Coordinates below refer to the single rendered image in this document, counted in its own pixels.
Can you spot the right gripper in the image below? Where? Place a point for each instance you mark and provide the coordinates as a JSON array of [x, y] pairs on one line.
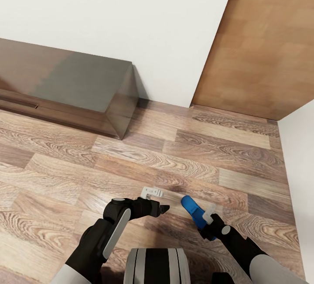
[[209, 230]]

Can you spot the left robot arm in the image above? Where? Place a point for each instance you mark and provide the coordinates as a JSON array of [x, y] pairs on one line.
[[98, 241]]

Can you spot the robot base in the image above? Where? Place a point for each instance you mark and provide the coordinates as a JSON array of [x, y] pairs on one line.
[[217, 278]]

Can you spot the robot trunk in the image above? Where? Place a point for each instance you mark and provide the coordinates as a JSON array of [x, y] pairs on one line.
[[157, 266]]

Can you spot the sandal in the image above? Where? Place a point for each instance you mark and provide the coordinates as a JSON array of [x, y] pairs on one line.
[[195, 211]]

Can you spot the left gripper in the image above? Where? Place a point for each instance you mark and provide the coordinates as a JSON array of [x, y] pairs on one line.
[[151, 207]]

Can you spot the bench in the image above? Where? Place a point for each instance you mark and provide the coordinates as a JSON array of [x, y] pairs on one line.
[[86, 92]]

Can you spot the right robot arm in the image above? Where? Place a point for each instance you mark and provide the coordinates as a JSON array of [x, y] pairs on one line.
[[261, 268]]

